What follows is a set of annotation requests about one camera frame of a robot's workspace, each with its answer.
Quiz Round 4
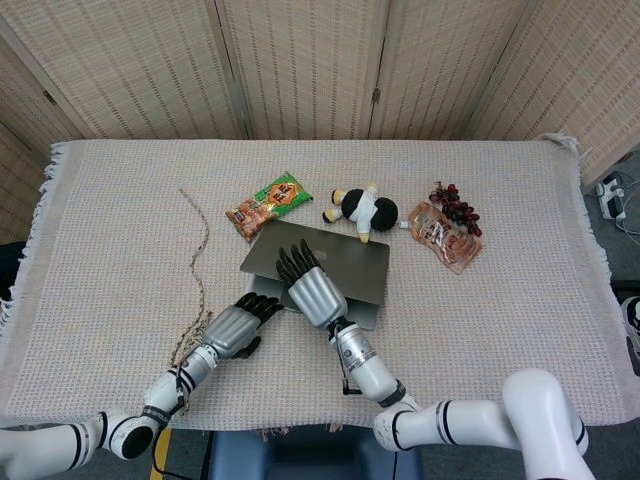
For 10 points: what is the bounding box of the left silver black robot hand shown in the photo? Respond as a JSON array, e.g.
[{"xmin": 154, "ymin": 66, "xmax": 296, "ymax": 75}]
[{"xmin": 202, "ymin": 292, "xmax": 284, "ymax": 362}]

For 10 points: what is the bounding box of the silver laptop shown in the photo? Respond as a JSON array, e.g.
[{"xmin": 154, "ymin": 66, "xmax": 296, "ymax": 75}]
[{"xmin": 239, "ymin": 220, "xmax": 391, "ymax": 332}]

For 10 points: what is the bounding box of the black white shoe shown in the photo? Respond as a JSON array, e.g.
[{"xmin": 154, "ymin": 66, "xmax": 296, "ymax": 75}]
[{"xmin": 619, "ymin": 295, "xmax": 640, "ymax": 377}]

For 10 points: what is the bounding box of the dark red grape bunch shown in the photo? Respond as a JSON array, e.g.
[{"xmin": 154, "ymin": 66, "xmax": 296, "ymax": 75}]
[{"xmin": 429, "ymin": 180, "xmax": 484, "ymax": 238}]

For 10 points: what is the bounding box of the black object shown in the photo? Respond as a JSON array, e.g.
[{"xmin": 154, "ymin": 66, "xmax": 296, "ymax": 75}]
[{"xmin": 0, "ymin": 241, "xmax": 29, "ymax": 301}]

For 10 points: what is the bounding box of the brown spouted drink pouch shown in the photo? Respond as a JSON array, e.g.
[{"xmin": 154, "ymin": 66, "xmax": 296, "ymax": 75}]
[{"xmin": 399, "ymin": 200, "xmax": 486, "ymax": 275}]

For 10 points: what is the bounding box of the white power strip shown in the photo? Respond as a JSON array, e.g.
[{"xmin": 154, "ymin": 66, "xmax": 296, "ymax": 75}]
[{"xmin": 594, "ymin": 174, "xmax": 629, "ymax": 220}]

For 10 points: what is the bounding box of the black white plush toy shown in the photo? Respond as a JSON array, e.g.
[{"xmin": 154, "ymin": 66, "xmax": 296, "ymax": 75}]
[{"xmin": 321, "ymin": 181, "xmax": 400, "ymax": 245}]

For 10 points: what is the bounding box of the woven folding screen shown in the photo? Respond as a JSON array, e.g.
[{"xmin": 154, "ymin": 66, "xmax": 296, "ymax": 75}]
[{"xmin": 0, "ymin": 0, "xmax": 640, "ymax": 246}]

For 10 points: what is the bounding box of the beige black braided rope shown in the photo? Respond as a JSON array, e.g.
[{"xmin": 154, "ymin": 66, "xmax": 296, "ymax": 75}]
[{"xmin": 164, "ymin": 188, "xmax": 214, "ymax": 416}]

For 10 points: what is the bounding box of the white power cable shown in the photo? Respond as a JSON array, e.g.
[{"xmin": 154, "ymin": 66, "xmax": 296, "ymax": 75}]
[{"xmin": 615, "ymin": 172, "xmax": 640, "ymax": 236}]

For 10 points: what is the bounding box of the green orange snack bag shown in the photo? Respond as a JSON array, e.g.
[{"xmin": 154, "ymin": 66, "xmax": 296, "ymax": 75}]
[{"xmin": 224, "ymin": 171, "xmax": 315, "ymax": 245}]

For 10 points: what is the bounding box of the beige waffle weave tablecloth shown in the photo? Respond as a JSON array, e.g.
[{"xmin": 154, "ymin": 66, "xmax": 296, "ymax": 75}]
[{"xmin": 0, "ymin": 132, "xmax": 640, "ymax": 436}]

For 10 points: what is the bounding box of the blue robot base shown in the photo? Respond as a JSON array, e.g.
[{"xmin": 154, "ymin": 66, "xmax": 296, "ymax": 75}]
[{"xmin": 207, "ymin": 428, "xmax": 424, "ymax": 480}]

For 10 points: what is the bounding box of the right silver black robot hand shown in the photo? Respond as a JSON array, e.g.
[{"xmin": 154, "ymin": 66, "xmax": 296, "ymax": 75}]
[{"xmin": 275, "ymin": 238, "xmax": 350, "ymax": 331}]

